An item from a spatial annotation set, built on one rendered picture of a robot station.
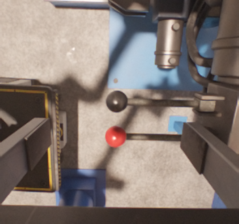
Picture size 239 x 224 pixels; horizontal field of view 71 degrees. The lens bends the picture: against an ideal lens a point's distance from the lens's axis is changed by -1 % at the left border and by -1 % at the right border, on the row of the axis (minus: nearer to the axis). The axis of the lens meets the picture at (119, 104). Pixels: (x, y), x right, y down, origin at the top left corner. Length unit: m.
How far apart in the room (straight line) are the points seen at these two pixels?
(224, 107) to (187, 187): 1.49
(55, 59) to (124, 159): 0.94
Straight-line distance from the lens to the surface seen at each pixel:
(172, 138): 0.30
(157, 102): 0.27
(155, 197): 1.75
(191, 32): 0.55
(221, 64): 0.32
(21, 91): 1.07
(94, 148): 1.43
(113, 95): 0.26
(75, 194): 1.46
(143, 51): 1.13
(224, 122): 0.30
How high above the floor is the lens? 1.24
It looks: 75 degrees down
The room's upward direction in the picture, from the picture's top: 177 degrees clockwise
